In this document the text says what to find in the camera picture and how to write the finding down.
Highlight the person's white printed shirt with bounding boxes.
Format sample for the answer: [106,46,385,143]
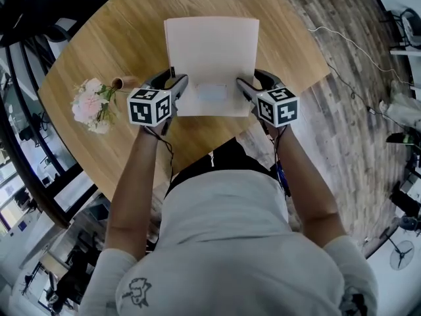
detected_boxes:
[80,169,381,316]

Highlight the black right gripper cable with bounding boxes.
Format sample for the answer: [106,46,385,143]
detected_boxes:
[261,120,292,198]

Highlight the black floor cable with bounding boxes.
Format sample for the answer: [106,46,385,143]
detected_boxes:
[328,63,412,130]

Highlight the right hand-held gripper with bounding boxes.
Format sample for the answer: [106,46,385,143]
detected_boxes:
[235,68,300,128]

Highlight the grey floor fan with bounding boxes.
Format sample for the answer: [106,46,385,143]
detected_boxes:
[380,230,416,271]

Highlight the person's right forearm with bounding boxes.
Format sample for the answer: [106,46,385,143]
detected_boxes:
[272,123,349,247]

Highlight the person's left forearm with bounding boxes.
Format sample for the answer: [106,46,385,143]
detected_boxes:
[104,123,175,263]

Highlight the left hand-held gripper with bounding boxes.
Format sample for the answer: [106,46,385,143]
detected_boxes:
[126,65,189,136]

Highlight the pink and white flower bouquet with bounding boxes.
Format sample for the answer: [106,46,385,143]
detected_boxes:
[70,77,120,135]

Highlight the wooden vase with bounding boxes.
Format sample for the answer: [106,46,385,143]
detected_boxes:
[111,76,142,92]

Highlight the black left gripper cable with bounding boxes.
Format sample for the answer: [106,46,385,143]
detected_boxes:
[144,125,175,180]

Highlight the person's black trousers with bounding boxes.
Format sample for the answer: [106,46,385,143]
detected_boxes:
[166,136,281,197]

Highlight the white floor cable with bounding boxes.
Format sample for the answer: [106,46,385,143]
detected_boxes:
[307,25,416,87]

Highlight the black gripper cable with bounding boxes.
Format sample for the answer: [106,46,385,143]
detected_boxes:
[261,120,292,198]
[144,125,175,180]

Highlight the white object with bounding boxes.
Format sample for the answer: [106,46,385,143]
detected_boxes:
[163,16,260,118]

